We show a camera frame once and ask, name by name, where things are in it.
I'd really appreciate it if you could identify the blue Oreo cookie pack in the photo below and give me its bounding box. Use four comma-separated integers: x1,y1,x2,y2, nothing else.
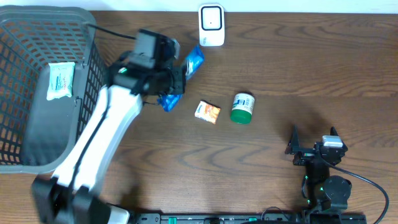
157,45,205,112

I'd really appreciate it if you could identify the small orange snack packet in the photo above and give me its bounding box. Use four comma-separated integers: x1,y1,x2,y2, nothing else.
195,101,221,124

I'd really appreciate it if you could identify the green lidded white jar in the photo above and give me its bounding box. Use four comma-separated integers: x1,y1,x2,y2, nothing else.
230,93,255,124

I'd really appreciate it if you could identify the pale green wet wipes pack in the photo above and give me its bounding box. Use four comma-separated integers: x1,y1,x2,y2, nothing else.
47,62,75,101

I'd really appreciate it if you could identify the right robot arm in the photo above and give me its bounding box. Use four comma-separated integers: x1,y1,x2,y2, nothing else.
285,126,352,223

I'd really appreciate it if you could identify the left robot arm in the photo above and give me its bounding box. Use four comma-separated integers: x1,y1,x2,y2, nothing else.
32,53,192,223

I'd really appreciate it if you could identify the white barcode scanner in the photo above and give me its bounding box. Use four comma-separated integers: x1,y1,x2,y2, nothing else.
198,4,225,47

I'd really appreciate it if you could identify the grey plastic shopping basket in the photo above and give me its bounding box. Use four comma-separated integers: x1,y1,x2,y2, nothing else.
1,6,106,174

